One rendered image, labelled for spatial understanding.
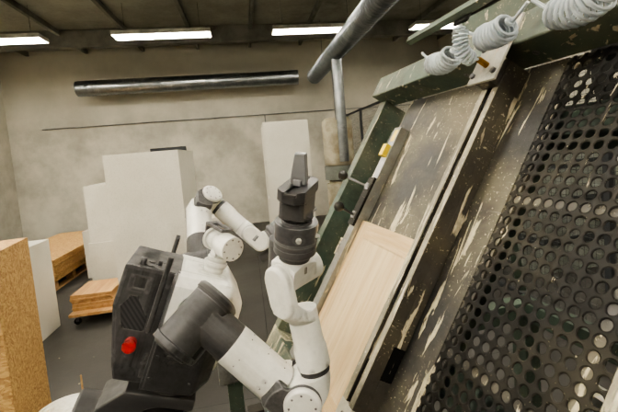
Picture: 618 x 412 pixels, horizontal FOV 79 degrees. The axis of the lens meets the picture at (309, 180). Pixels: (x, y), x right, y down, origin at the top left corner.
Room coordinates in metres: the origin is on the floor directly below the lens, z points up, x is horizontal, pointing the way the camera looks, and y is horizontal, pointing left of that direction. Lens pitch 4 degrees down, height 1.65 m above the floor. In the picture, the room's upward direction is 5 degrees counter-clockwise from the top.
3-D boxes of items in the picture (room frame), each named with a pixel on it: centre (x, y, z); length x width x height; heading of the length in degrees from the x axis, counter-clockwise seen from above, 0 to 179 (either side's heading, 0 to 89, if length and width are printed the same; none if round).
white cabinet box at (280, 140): (5.17, 0.29, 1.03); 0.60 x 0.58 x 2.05; 9
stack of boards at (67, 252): (6.26, 4.31, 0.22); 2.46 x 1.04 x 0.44; 9
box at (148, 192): (3.62, 1.46, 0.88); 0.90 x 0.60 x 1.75; 9
